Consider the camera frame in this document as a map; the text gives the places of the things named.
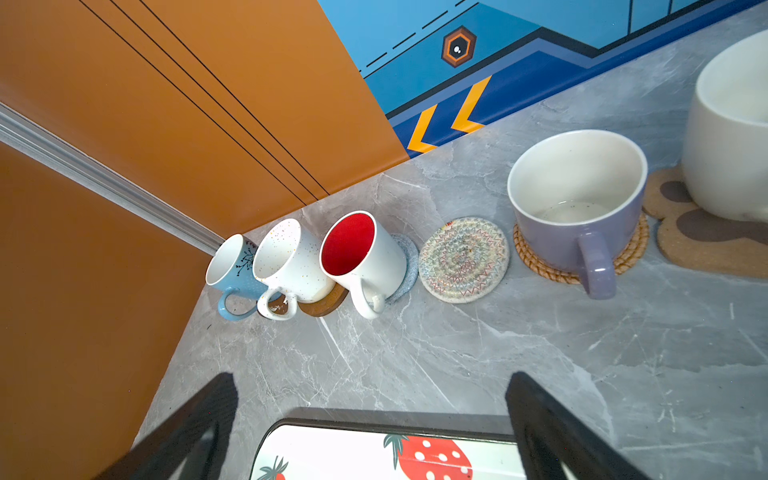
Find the woven rattan round coaster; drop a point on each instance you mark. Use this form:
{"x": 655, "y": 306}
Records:
{"x": 628, "y": 258}

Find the multicolour woven rope coaster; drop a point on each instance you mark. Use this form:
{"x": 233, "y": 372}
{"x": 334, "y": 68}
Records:
{"x": 465, "y": 260}

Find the grey woven rope coaster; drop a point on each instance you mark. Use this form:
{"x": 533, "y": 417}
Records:
{"x": 412, "y": 270}

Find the blue mug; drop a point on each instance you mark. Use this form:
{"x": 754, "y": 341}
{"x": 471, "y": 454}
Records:
{"x": 231, "y": 272}

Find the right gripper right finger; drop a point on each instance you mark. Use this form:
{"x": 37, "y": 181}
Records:
{"x": 552, "y": 441}

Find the red interior mug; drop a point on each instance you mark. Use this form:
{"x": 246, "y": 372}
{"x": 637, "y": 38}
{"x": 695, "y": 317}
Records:
{"x": 362, "y": 256}

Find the white speckled mug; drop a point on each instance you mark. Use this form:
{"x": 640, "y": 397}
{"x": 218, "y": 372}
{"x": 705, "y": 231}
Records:
{"x": 287, "y": 262}

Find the left aluminium corner post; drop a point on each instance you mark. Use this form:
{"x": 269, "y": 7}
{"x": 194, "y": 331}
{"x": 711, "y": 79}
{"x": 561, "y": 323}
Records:
{"x": 42, "y": 146}

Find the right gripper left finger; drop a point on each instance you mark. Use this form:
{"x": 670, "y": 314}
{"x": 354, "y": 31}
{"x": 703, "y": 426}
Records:
{"x": 192, "y": 442}

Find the paw shaped wooden coaster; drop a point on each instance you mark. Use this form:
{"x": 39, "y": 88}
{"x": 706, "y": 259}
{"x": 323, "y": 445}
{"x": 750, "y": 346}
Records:
{"x": 693, "y": 238}

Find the purple handled mug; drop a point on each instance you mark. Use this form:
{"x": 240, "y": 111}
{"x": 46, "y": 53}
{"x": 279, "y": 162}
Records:
{"x": 577, "y": 198}

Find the white strawberry tray black rim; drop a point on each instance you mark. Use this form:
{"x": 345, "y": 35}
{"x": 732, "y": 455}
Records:
{"x": 314, "y": 449}

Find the light brown wooden round coaster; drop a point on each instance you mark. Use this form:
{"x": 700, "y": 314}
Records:
{"x": 327, "y": 304}

